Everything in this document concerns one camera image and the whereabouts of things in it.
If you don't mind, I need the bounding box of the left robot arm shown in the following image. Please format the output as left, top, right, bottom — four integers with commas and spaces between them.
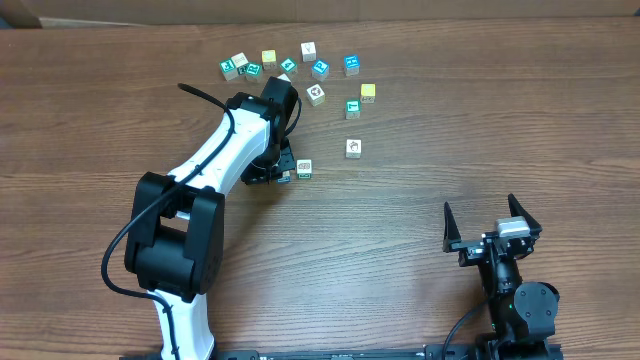
124, 77, 301, 359

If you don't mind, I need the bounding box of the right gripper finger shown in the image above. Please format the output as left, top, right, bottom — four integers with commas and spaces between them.
443, 202, 461, 252
507, 193, 542, 239

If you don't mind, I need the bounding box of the white top block green side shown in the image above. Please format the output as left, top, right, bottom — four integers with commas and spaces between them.
231, 52, 249, 75

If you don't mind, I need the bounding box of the yellow top block rear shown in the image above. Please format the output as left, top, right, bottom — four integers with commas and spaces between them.
261, 49, 278, 71

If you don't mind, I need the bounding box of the small green top block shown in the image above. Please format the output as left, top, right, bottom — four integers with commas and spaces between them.
280, 57, 298, 75

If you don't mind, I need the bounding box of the green top block right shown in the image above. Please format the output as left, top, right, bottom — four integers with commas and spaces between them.
345, 100, 361, 119

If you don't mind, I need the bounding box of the white block blue edge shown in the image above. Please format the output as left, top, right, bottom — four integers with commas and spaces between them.
277, 171, 291, 184

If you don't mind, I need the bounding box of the white top block rear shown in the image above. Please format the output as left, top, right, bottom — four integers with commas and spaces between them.
301, 42, 317, 63

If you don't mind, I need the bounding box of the blue P block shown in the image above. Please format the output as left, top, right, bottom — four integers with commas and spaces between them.
311, 59, 330, 82

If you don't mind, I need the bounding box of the blue top block right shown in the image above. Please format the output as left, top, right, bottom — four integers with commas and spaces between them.
344, 54, 360, 77

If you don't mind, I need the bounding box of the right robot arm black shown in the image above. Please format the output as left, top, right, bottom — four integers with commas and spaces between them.
441, 194, 563, 360

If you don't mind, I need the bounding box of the white block green edge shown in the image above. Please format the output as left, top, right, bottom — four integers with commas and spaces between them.
296, 159, 313, 179

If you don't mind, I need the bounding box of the white block animal picture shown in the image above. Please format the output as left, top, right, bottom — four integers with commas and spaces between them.
306, 84, 326, 107

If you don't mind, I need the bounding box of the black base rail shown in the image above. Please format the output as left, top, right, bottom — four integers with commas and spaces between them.
119, 345, 564, 360

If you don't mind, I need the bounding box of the white block blue side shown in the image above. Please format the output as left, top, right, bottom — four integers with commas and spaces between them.
277, 73, 291, 83

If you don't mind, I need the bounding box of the green top block far left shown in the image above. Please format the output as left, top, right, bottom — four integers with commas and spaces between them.
219, 59, 239, 81

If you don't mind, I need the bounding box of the cardboard back wall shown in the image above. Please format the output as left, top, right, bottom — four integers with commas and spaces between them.
1, 0, 639, 27

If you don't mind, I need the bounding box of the yellow block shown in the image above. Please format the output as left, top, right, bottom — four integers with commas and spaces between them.
261, 49, 278, 71
360, 83, 376, 103

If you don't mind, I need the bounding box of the yellow top block right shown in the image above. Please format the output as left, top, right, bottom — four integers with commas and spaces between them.
360, 83, 376, 103

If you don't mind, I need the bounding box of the white block monkey picture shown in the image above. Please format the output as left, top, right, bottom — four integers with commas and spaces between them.
345, 139, 362, 159

